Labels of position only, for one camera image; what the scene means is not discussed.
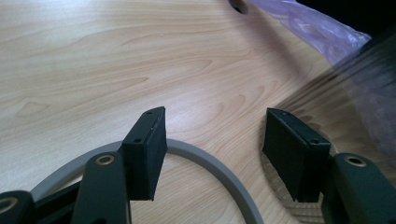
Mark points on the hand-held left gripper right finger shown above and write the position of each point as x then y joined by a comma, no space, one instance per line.
292,155

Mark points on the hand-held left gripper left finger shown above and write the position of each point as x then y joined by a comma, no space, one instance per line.
144,155

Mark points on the clear plastic bin bag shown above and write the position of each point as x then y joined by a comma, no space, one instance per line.
314,29

